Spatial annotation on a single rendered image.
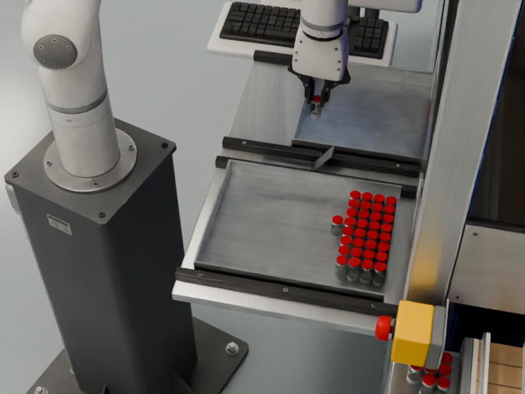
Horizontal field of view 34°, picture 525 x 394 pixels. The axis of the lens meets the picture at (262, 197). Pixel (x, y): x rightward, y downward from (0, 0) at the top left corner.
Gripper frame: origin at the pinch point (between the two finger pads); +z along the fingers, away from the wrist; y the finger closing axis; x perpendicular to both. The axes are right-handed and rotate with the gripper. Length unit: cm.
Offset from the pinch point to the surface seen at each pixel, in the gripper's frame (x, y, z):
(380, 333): 50, -24, 2
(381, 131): -6.6, -12.7, 11.7
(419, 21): -169, -1, 92
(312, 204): 17.0, -4.5, 13.1
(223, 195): 20.1, 12.6, 13.2
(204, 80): -109, 68, 95
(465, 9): 46, -26, -54
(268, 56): -20.7, 16.5, 9.6
